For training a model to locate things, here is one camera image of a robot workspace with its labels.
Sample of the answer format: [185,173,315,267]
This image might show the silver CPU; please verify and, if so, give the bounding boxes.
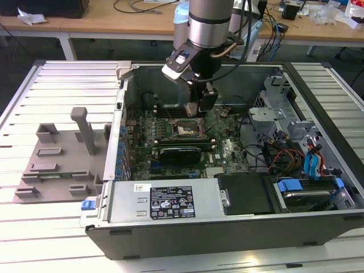
[184,102,198,118]

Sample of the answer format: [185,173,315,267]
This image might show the CPU socket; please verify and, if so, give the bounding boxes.
[169,116,206,139]

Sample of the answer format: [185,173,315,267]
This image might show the black RAM slot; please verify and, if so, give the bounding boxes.
[155,143,216,152]
[153,110,208,118]
[155,138,216,145]
[153,105,187,112]

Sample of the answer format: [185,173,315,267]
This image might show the metal socket cover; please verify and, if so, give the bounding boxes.
[200,112,220,133]

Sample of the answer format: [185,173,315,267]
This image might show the silver drive bay cage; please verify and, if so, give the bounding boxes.
[246,74,322,151]

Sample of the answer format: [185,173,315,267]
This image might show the green motherboard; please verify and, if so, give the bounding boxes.
[125,104,253,180]

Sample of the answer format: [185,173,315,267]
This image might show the pale grey case latch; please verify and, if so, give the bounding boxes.
[116,60,133,83]

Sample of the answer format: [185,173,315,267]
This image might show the black graphics card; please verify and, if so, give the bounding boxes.
[157,146,203,166]

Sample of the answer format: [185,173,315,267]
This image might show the small black box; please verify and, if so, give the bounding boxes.
[281,2,303,21]

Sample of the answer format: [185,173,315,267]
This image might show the small silver heatsink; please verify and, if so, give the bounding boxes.
[206,167,226,179]

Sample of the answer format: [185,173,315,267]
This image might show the light wooden desk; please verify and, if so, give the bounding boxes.
[0,14,77,61]
[61,0,364,62]

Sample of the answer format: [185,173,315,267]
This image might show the black plastic shroud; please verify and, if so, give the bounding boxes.
[213,172,276,216]

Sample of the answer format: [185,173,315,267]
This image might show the clear plastic bags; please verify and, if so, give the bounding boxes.
[311,1,349,26]

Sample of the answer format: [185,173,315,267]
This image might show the hard disk in blue carrier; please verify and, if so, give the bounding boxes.
[273,176,346,213]

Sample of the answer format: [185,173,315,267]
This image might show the silver power supply unit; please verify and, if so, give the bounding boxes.
[107,179,226,225]

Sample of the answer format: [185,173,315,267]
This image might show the white and red package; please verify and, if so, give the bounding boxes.
[345,0,364,30]

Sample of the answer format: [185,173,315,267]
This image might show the grey parts rack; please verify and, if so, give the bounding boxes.
[14,106,113,204]

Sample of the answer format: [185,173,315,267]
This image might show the black PC case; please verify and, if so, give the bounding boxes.
[80,61,364,261]

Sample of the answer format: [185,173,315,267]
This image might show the large black box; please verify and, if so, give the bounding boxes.
[0,0,90,19]

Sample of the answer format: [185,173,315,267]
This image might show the crumpled white plastic bag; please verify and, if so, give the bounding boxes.
[16,7,48,25]

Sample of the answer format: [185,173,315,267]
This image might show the green RAM stick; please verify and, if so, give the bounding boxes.
[38,171,95,180]

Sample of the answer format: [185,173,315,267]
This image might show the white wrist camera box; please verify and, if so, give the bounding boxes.
[161,42,201,85]

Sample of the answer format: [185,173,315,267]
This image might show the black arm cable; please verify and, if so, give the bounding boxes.
[238,0,257,62]

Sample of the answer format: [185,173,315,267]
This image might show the orange and yellow wire bundle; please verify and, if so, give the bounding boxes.
[268,149,305,173]

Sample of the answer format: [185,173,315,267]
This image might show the blue wire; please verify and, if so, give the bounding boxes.
[303,144,324,183]

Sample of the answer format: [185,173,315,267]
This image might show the red wire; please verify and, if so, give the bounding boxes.
[318,152,328,179]

